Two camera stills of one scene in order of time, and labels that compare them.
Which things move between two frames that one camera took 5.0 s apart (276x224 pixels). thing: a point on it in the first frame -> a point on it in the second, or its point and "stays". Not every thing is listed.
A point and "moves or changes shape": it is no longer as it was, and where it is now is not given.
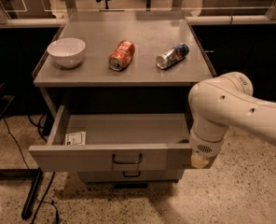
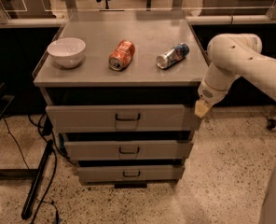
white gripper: x=205 y=147 -> x=210 y=94
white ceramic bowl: x=67 y=51 stays
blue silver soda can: x=172 y=56 stays
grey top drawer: x=114 y=143 moves or changes shape
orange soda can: x=122 y=55 stays
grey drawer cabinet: x=117 y=84 stays
